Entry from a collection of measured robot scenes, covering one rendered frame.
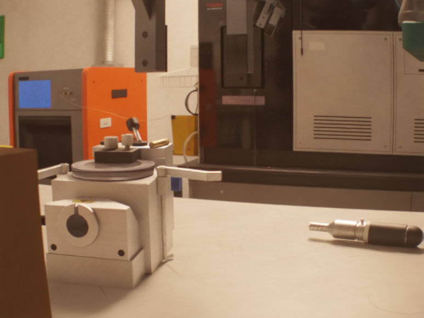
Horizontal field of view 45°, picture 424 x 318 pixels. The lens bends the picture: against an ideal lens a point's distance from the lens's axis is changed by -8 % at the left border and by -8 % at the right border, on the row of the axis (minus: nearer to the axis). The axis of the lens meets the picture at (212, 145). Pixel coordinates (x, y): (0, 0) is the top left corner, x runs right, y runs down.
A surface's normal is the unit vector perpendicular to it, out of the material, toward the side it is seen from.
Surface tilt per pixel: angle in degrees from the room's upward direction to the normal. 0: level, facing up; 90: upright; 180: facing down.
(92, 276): 90
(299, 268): 0
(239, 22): 90
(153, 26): 90
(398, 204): 90
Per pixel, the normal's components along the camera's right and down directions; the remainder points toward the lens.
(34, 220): 0.92, 0.04
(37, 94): -0.36, 0.11
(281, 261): 0.00, -0.99
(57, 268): -0.14, 0.12
